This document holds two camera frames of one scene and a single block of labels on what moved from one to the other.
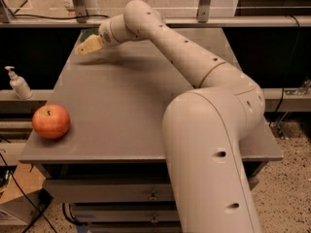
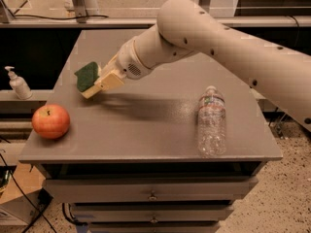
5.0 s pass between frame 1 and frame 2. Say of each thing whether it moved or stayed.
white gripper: moved
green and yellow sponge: moved
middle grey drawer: stayed
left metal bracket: stayed
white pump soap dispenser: stayed
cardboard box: stayed
